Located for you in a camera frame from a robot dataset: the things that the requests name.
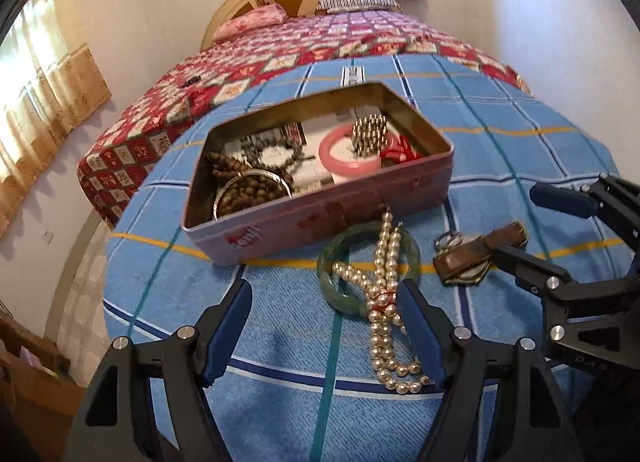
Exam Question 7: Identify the pearl necklace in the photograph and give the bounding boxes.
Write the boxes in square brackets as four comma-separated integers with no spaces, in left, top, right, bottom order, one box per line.
[332,212,431,395]

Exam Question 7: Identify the brown cardboard box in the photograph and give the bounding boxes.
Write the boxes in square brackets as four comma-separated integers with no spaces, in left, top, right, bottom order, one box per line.
[0,317,86,462]

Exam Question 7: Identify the pink bangle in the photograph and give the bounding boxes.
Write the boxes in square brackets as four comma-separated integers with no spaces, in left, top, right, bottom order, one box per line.
[318,124,401,177]

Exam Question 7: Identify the wooden bead bracelet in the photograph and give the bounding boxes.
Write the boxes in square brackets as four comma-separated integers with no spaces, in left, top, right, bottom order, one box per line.
[206,152,296,218]

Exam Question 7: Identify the grey bead bracelet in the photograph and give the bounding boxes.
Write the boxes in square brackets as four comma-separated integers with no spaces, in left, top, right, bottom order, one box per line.
[240,134,307,171]

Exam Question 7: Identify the pink pillow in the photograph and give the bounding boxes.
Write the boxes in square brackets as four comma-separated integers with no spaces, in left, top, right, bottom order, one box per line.
[214,3,287,41]

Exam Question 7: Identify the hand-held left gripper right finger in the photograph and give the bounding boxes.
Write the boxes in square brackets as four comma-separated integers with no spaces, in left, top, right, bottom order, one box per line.
[396,278,583,462]

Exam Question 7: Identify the blue checked tablecloth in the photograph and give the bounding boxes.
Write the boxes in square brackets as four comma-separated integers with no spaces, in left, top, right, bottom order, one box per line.
[104,54,640,462]

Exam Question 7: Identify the pink metal tin box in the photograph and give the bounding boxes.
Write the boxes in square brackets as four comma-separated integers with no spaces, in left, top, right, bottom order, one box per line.
[181,82,455,267]

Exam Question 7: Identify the silver metal stud bracelet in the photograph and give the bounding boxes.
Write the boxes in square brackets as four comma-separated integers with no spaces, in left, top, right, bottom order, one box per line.
[350,113,390,158]

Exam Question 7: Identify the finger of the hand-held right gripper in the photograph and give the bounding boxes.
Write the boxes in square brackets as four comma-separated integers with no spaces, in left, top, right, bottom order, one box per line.
[529,173,640,245]
[490,243,583,308]

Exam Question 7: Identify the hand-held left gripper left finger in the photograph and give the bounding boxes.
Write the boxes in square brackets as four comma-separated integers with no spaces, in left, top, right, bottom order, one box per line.
[62,278,253,462]

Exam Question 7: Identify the brown leather strap watch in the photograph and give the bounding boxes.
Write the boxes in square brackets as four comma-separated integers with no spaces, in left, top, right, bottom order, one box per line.
[432,222,530,285]

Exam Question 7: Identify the striped pillow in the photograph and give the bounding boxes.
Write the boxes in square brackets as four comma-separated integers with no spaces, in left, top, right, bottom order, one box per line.
[315,0,403,13]

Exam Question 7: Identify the red patchwork bed quilt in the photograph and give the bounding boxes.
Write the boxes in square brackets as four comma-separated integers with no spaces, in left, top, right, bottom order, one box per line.
[76,9,533,229]

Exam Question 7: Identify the wide beige patterned curtain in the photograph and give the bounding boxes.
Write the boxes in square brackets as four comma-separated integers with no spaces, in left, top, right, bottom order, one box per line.
[0,0,112,238]

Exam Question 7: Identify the red cord bracelet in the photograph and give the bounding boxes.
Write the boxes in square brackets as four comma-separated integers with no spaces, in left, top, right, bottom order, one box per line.
[380,134,416,166]

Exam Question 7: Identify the silver bangle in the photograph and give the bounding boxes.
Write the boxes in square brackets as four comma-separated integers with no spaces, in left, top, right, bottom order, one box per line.
[214,169,293,221]

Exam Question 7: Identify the green jade bangle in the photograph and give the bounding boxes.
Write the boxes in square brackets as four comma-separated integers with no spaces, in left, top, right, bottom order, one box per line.
[317,228,421,319]

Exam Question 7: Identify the beige wooden headboard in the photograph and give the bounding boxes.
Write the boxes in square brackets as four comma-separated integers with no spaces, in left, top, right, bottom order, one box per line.
[200,0,391,50]

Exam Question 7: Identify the printed white card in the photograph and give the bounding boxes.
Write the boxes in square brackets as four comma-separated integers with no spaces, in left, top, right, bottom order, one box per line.
[225,112,353,193]

